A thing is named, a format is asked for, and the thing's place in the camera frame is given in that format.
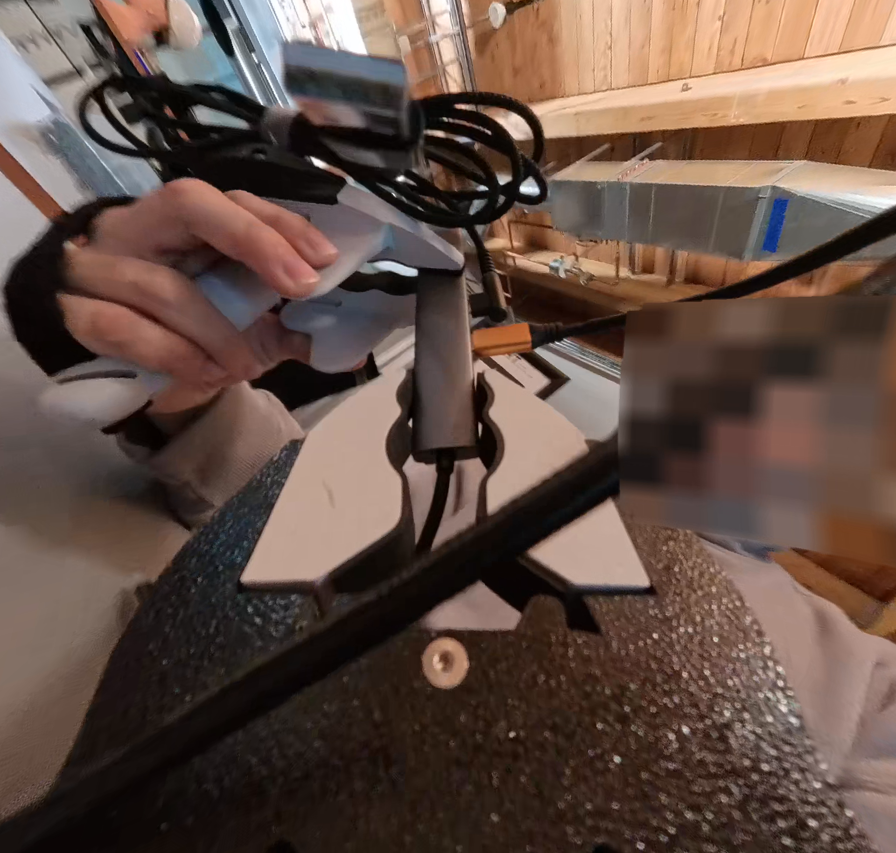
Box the wooden ceiling beam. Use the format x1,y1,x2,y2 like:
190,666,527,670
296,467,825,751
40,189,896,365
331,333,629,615
518,47,896,143

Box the rectangular metal air duct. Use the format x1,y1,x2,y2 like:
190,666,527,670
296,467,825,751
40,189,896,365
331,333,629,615
546,159,896,265

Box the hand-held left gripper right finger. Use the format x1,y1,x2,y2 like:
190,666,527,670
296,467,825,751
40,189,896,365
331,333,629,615
478,371,654,594

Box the grey USB hub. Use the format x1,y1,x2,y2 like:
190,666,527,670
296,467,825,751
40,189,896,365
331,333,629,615
410,271,485,554

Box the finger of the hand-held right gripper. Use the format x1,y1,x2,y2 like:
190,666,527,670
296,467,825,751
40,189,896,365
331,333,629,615
335,181,468,274
279,286,424,372

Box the person's right forearm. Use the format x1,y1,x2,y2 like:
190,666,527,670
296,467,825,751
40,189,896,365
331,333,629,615
115,380,310,526

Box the black multi-plug cable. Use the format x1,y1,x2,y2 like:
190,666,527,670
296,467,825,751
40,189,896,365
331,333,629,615
79,72,896,360

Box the person's right hand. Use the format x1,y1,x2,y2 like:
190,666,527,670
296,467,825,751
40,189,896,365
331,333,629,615
59,180,393,414

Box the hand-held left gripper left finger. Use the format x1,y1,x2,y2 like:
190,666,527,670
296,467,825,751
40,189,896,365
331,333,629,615
240,369,421,598

